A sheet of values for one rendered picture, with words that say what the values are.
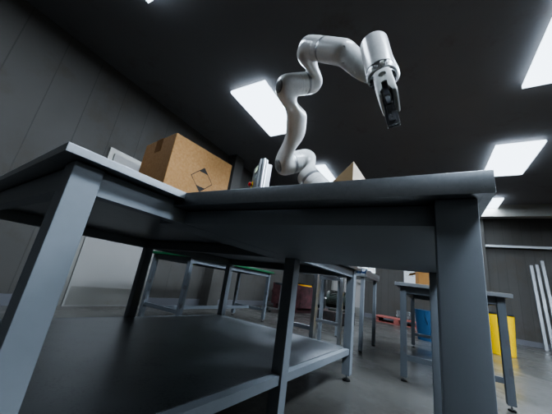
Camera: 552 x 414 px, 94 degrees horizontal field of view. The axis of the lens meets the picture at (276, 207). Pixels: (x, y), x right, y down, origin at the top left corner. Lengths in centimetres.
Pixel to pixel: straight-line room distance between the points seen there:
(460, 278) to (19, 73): 435
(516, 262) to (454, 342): 923
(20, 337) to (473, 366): 75
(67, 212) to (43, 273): 13
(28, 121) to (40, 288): 361
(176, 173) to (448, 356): 94
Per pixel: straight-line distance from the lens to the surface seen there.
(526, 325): 961
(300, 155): 139
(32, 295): 69
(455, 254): 50
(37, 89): 436
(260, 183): 186
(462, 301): 49
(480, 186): 52
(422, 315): 583
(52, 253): 68
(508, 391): 273
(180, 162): 108
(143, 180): 73
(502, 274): 959
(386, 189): 51
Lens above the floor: 61
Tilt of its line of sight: 17 degrees up
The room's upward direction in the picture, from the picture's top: 8 degrees clockwise
